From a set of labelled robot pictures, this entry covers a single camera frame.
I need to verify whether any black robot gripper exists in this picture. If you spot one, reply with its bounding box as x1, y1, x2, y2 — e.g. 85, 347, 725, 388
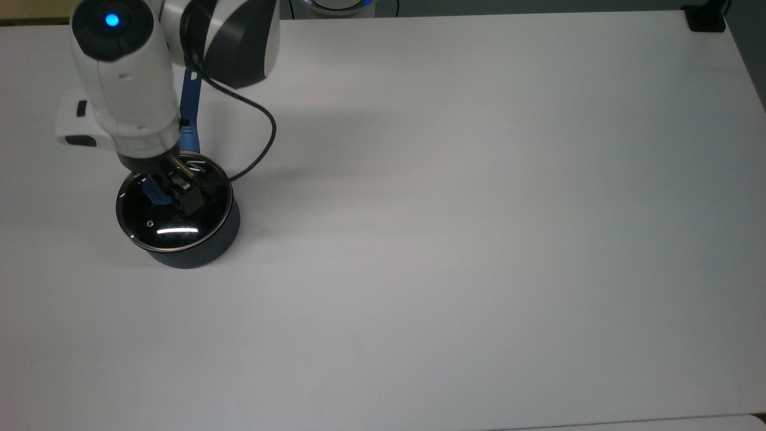
117, 144, 208, 218

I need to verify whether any glass lid with blue knob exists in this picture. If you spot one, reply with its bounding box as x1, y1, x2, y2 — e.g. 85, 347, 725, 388
115, 153, 235, 253

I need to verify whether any yellow wooden board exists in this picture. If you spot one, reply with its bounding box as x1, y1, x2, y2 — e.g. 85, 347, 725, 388
0, 0, 75, 23

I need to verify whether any black saucepan with blue handle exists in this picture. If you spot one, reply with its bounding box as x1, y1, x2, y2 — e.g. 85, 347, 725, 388
115, 67, 242, 271

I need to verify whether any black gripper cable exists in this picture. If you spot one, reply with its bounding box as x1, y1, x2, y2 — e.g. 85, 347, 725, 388
183, 12, 278, 184

